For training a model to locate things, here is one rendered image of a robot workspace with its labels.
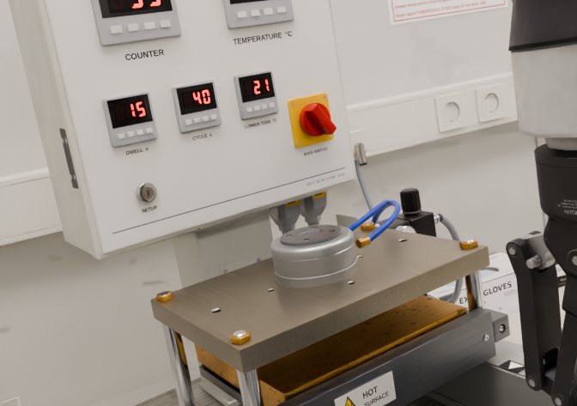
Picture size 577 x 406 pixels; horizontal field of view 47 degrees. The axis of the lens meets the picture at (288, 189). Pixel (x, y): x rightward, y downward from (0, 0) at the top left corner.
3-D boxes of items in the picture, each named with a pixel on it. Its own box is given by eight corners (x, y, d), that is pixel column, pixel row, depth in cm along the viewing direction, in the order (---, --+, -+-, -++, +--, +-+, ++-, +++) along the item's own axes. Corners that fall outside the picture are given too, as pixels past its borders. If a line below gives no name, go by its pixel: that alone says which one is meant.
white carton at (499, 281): (406, 318, 127) (401, 281, 126) (502, 285, 135) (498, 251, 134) (444, 337, 116) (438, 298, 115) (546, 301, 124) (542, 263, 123)
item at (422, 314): (200, 375, 66) (181, 285, 65) (369, 303, 78) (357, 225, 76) (294, 441, 52) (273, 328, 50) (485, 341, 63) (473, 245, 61)
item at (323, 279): (145, 366, 70) (119, 251, 68) (368, 277, 86) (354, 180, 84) (260, 461, 50) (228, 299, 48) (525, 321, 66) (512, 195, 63)
